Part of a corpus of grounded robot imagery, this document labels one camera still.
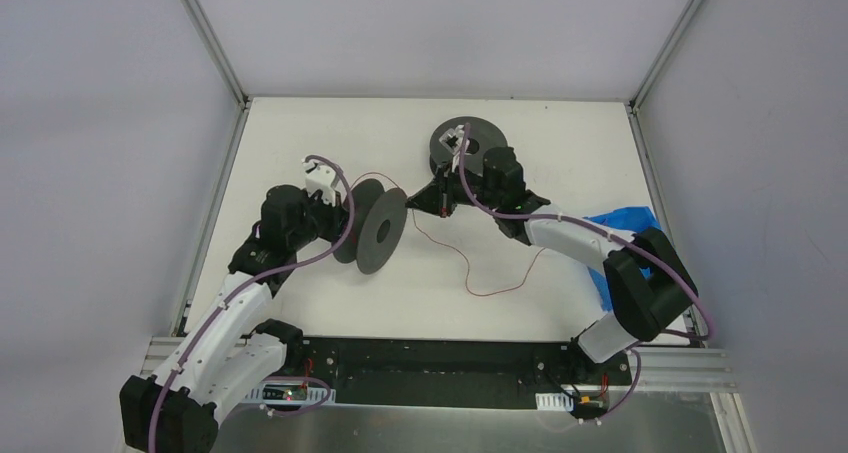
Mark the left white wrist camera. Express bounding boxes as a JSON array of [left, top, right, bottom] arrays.
[[303, 159, 340, 207]]

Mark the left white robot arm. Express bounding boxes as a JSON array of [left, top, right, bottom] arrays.
[[119, 185, 365, 452]]

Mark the thin red wire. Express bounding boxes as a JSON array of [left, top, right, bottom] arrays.
[[347, 171, 548, 298]]

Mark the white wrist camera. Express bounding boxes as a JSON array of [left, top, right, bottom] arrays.
[[303, 159, 340, 207], [439, 125, 467, 171]]

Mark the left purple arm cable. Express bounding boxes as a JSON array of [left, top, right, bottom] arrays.
[[146, 155, 357, 453]]

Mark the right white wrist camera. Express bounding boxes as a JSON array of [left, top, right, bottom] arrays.
[[439, 125, 467, 171]]

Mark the blue plastic bin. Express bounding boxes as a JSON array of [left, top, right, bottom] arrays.
[[582, 205, 664, 312]]

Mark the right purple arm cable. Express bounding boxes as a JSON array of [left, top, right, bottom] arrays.
[[457, 123, 717, 425]]

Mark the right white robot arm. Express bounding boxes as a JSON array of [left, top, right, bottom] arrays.
[[407, 147, 698, 383]]

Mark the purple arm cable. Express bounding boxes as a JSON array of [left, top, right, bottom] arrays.
[[457, 123, 717, 425], [146, 155, 357, 453]]

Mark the black cable spool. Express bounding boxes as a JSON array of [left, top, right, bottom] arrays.
[[429, 116, 508, 176]]

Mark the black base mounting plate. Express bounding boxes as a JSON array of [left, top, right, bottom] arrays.
[[261, 336, 632, 410]]

